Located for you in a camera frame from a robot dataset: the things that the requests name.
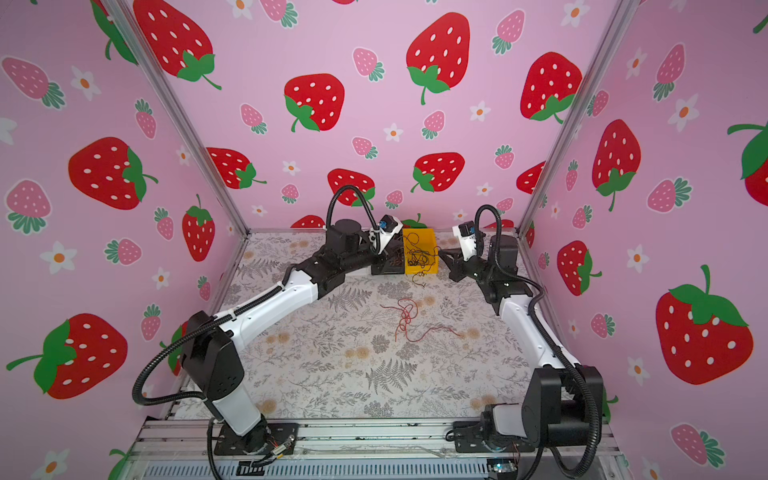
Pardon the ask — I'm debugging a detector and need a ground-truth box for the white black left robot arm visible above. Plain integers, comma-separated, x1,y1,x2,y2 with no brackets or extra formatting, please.
132,208,403,453

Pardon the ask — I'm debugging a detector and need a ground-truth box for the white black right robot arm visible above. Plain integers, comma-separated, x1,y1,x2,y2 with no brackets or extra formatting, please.
439,204,604,479

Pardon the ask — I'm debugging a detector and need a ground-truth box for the black plastic storage bin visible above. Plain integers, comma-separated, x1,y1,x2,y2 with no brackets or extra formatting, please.
371,251,405,276

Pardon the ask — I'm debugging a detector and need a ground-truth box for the yellow plastic storage bin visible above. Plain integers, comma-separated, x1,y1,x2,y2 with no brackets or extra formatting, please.
403,228,439,276

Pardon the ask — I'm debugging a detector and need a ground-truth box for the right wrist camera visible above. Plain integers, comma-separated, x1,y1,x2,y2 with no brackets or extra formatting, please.
452,221,484,261

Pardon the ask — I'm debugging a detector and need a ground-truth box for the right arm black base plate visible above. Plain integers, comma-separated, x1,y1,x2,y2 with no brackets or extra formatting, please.
444,420,536,453

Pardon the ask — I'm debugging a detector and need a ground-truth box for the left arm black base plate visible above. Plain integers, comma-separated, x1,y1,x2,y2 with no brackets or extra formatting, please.
213,422,299,457

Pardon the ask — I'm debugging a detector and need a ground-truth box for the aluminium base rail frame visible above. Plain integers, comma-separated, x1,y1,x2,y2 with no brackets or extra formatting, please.
119,417,631,480

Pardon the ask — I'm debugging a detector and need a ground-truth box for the aluminium right corner post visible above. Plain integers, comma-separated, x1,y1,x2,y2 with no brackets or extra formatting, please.
517,0,640,235

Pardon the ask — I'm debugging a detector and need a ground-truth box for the aluminium corner post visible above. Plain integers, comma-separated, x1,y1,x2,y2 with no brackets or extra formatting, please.
517,0,640,235
104,0,250,238

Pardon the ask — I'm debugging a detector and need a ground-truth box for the aluminium left corner post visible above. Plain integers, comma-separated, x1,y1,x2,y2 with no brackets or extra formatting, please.
104,0,250,238

